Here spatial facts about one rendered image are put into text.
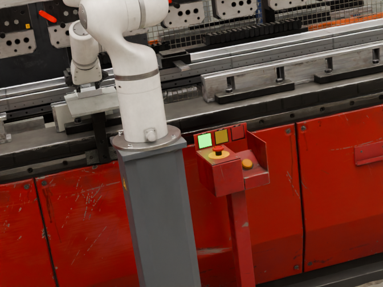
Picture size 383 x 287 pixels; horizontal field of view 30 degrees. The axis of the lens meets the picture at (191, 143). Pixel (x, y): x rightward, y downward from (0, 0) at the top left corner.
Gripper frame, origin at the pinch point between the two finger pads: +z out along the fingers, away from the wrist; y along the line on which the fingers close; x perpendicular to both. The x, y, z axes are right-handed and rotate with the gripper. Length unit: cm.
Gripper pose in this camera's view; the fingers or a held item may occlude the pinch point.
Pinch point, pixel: (87, 87)
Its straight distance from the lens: 253.8
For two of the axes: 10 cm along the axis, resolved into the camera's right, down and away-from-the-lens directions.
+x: 2.8, 8.3, -4.9
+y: -9.6, 2.0, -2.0
